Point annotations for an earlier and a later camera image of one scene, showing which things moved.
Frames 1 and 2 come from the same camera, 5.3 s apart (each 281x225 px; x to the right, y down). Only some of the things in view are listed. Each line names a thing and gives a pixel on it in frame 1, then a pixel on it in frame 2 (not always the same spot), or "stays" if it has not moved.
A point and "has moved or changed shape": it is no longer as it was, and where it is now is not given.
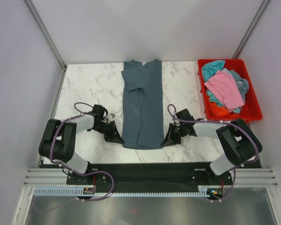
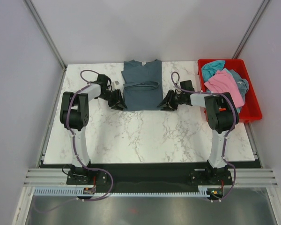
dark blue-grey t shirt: x=142 y=112 has moved or changed shape
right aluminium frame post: x=251 y=28 stays
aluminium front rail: x=57 y=177 stays
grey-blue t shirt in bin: x=242 y=83 stays
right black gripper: x=170 y=139 → x=167 y=103
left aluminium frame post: x=42 y=27 stays
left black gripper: x=114 y=136 → x=120 y=105
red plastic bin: x=250 y=110 stays
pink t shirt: x=224 y=84 stays
